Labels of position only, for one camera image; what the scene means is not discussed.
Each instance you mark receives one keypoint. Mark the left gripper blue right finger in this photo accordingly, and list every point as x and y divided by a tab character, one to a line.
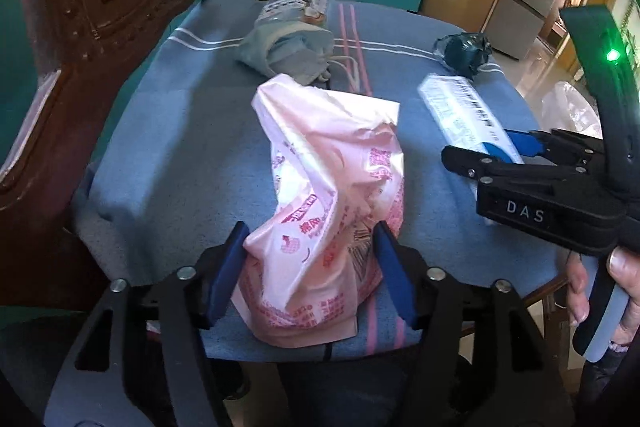
429	300

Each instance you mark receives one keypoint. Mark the carved wooden chair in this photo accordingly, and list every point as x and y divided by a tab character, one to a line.
83	52

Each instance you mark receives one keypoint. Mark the pink plastic package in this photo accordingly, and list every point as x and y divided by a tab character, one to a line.
338	170

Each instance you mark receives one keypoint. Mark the person right hand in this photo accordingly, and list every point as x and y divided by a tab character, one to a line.
623	266

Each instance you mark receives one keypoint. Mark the white blue ointment box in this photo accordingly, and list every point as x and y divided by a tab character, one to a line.
465	119

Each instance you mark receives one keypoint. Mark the white lattice trash basket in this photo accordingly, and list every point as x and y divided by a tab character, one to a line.
564	107

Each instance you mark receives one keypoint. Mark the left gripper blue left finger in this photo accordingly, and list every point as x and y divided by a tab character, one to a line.
192	298

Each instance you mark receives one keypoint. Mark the dark green crumpled wrapper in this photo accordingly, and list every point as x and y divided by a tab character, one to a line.
463	53

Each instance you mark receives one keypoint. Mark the blue white face mask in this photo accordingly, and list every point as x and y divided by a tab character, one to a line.
302	51

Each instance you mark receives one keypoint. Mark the blue striped table cloth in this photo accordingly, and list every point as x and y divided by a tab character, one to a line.
188	159

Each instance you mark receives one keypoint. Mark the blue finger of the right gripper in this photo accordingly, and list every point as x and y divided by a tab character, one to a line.
556	143
476	165

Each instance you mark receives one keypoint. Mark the clear plastic snack bag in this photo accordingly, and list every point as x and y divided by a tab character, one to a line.
312	12

